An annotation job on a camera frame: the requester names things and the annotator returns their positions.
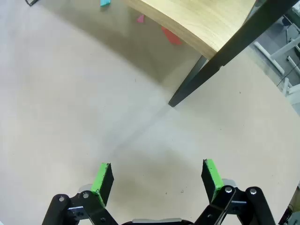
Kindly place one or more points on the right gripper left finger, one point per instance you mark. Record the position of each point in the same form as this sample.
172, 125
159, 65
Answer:
103, 185

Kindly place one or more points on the two-tier wooden shelf black frame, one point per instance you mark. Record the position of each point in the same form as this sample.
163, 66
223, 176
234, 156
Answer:
199, 18

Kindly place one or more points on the white side table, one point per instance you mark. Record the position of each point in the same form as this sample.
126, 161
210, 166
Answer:
281, 50

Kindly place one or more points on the small pink paper scrap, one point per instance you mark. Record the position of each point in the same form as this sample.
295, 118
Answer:
141, 19

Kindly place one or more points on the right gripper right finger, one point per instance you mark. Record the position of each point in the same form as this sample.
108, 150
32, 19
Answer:
212, 180

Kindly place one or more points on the red paper scrap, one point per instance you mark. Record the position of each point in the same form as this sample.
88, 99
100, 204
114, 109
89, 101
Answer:
172, 37

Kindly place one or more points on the teal block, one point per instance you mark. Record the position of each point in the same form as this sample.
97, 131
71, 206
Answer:
105, 2

